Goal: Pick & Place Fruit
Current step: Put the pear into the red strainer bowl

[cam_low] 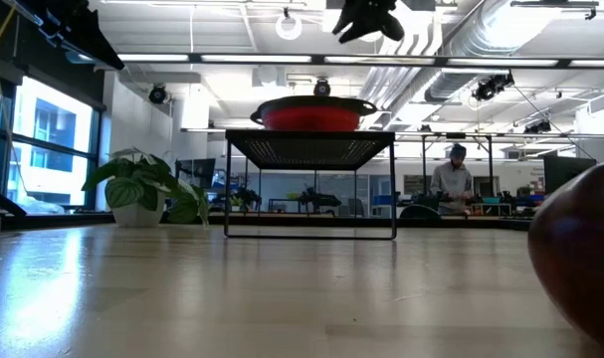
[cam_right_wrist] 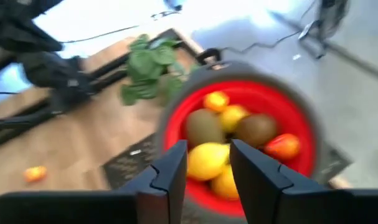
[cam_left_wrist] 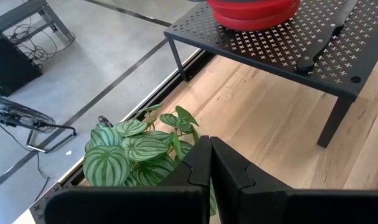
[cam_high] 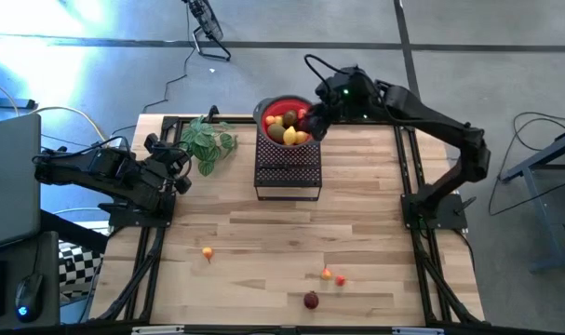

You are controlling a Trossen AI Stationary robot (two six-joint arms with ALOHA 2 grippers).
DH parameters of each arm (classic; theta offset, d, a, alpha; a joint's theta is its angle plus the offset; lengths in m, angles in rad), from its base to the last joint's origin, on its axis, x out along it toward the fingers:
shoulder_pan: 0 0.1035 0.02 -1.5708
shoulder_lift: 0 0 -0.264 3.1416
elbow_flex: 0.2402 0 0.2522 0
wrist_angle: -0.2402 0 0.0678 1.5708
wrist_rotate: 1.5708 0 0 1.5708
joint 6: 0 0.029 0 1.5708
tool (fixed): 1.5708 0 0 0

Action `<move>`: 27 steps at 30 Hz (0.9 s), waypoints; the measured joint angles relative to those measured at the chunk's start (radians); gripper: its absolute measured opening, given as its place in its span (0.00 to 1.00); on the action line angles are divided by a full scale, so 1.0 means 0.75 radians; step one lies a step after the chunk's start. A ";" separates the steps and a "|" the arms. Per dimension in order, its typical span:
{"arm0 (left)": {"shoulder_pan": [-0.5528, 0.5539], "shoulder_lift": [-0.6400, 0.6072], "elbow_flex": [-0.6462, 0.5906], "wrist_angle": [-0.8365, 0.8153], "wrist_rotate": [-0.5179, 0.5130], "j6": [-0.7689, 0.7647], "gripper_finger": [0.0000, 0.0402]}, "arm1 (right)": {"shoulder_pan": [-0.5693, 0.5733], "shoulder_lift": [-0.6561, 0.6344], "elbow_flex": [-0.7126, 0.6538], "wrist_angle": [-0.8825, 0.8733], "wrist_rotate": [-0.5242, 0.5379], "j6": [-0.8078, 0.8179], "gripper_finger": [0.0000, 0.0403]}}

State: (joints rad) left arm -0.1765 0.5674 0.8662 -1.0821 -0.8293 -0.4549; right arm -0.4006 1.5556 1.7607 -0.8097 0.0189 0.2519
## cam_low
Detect black monitor on arm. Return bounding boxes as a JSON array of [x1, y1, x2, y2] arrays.
[[174, 157, 217, 191]]

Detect silver ceiling duct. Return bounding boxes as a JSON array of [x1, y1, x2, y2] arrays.
[[423, 0, 546, 103]]

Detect white ring ceiling lamp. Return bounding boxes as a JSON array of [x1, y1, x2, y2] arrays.
[[275, 14, 303, 42]]

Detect black perforated metal shelf rack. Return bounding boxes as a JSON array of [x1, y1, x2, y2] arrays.
[[223, 129, 398, 241]]

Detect red collapsible colander grey rim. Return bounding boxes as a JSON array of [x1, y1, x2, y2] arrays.
[[250, 95, 379, 132]]

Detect person with cap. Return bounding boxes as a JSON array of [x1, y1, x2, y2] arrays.
[[429, 143, 475, 216]]

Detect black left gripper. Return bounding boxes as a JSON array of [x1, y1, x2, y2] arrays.
[[1, 0, 126, 72]]

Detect long overhead light bar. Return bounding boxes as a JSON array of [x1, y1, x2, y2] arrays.
[[77, 49, 604, 71]]

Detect green potted plant white pot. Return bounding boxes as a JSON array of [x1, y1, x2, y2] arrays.
[[81, 145, 212, 230]]

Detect black ceiling track lights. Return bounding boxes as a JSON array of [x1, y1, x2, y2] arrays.
[[473, 73, 515, 103]]

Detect large black monitor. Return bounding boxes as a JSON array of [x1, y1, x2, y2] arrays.
[[542, 156, 597, 196]]

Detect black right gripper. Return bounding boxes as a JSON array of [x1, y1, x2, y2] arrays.
[[331, 0, 406, 45]]

